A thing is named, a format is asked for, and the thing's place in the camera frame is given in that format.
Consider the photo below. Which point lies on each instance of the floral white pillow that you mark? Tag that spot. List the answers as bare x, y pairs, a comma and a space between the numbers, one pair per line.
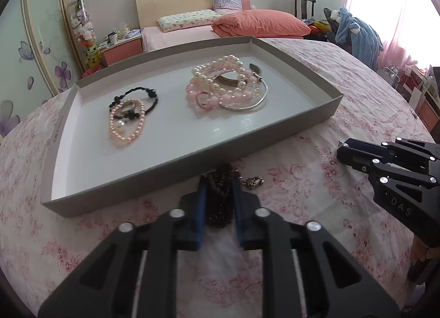
187, 19

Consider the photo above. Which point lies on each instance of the wardrobe with purple flower doors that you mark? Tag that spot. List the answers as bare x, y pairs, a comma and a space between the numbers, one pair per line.
31, 46

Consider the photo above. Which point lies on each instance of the cream and pink headboard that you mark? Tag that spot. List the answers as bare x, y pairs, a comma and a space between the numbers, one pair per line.
172, 0

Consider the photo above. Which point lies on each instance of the grey cardboard tray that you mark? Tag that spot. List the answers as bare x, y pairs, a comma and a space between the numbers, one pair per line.
172, 153

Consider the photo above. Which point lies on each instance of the folded coral duvet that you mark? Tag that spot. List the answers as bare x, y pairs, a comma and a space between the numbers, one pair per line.
261, 22

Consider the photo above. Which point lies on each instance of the person's right hand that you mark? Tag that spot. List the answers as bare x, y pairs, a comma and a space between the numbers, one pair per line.
422, 251

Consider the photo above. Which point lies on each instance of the small metal pendant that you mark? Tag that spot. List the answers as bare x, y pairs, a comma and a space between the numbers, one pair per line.
252, 182

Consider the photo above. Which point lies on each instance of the thin silver bangle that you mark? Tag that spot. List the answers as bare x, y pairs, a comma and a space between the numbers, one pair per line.
264, 96

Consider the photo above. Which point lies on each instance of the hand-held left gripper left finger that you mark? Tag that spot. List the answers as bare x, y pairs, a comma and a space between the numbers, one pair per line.
201, 208

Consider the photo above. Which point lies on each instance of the purple patterned pillow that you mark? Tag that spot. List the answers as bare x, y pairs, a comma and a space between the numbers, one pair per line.
227, 3

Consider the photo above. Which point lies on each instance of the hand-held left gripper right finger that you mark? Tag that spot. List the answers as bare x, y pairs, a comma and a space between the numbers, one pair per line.
239, 215

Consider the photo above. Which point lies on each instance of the dark wooden chair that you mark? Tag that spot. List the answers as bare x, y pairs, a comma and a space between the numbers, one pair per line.
304, 7

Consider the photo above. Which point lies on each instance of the pink curtain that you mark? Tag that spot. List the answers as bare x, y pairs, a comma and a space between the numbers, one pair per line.
405, 29

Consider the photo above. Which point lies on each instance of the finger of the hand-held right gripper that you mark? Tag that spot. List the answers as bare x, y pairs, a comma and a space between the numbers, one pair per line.
412, 151
395, 197

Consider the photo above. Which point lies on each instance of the white mug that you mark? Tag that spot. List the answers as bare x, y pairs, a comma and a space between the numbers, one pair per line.
112, 38

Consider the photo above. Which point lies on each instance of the storage shelf with boxes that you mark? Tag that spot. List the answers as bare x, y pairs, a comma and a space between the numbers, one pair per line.
424, 98

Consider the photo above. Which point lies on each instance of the red trash bin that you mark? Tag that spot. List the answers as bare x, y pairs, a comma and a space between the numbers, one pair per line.
92, 71

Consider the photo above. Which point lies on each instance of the blue plush garment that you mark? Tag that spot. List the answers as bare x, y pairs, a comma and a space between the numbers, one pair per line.
361, 39

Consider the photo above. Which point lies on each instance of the clear tube of plush toys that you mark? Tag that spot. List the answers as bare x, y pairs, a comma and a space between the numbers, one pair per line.
84, 33

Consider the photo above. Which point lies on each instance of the pink bed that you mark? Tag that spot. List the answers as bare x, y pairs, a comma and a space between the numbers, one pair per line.
178, 36

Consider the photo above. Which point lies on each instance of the pink and cream nightstand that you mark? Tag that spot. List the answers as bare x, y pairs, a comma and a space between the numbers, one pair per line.
122, 51

